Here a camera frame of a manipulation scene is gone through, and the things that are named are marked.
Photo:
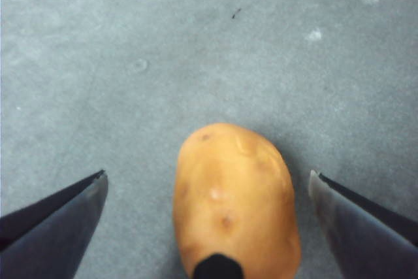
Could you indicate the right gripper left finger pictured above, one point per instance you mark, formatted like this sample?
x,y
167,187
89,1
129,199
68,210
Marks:
x,y
49,243

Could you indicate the brown potato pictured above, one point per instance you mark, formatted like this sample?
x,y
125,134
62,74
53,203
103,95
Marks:
x,y
235,194

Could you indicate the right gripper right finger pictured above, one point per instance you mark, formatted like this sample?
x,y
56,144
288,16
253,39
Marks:
x,y
369,243

